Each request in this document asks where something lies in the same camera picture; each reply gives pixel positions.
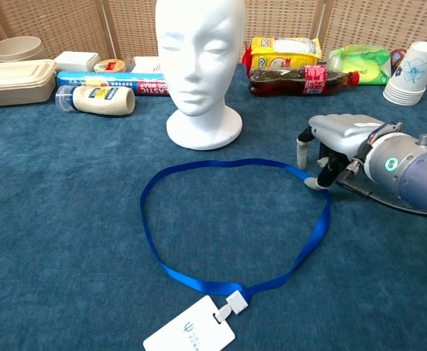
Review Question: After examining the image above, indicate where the white paper cup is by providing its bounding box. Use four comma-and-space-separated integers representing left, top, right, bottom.
382, 41, 427, 107

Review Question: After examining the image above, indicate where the cola bottle with red label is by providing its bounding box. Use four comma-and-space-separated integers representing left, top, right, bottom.
248, 64, 361, 98

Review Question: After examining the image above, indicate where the green wet wipes pack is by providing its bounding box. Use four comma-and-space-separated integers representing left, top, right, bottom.
325, 44, 393, 86

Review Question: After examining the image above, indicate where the beige lidded food container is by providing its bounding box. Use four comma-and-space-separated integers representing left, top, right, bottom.
0, 58, 58, 108

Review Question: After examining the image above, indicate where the small white box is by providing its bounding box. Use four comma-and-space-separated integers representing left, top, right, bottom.
53, 50, 101, 73

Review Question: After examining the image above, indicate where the yellow snack bag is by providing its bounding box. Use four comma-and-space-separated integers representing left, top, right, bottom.
242, 36, 323, 71

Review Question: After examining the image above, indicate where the white badge with blue lanyard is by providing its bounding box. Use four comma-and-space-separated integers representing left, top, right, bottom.
140, 157, 332, 351

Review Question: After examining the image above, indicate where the beige round bowl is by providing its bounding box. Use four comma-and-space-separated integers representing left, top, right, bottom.
0, 36, 48, 64

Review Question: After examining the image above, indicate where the mayonnaise squeeze bottle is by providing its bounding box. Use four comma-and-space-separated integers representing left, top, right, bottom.
55, 85, 137, 117

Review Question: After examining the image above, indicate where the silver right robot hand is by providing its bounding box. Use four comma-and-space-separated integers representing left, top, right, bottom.
295, 113, 404, 192

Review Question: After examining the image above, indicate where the white plastic food package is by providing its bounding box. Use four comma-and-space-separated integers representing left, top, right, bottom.
130, 56, 161, 75

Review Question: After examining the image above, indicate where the white foam mannequin head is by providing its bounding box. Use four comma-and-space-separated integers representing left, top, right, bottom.
154, 0, 246, 151

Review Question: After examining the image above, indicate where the blue plastic wrap box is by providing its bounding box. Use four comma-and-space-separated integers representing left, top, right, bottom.
56, 70, 171, 97

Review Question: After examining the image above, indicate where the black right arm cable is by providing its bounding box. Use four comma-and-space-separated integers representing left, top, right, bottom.
336, 174, 427, 219

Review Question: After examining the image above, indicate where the teal table cloth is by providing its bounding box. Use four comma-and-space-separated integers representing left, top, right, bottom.
0, 61, 427, 351

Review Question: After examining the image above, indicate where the wicker folding screen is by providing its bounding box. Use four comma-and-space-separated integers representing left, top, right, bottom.
0, 0, 427, 67

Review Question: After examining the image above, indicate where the round tin with red label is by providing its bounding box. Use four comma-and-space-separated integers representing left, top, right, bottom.
93, 58, 126, 74

